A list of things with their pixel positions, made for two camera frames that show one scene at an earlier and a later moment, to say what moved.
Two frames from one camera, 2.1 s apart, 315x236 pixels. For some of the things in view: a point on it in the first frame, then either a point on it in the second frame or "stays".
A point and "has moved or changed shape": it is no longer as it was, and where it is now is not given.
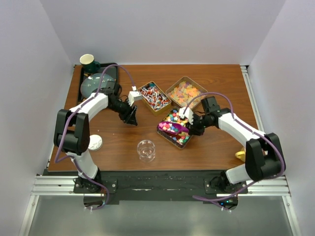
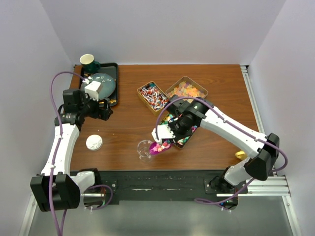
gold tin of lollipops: [154, 99] stays
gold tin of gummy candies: [184, 91] stays
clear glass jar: [146, 150] stays
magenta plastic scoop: [171, 128] has moved or changed shape
